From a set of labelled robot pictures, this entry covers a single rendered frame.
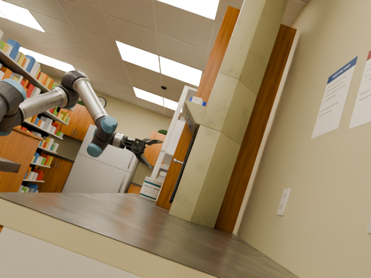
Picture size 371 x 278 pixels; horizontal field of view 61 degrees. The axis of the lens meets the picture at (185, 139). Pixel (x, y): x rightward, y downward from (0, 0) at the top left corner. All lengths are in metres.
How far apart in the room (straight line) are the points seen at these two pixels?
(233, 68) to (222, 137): 0.37
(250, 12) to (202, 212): 1.10
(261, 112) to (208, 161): 0.64
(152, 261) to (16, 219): 0.23
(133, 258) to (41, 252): 0.15
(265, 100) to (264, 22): 0.49
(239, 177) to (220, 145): 0.41
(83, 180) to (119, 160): 0.81
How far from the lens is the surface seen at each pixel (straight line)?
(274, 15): 2.02
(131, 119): 7.39
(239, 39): 1.81
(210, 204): 1.67
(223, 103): 1.66
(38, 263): 0.59
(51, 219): 0.57
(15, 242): 0.60
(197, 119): 1.62
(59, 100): 1.79
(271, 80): 2.17
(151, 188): 2.29
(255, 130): 2.05
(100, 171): 6.63
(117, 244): 0.55
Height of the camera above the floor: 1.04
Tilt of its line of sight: 10 degrees up
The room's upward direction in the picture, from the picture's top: 20 degrees clockwise
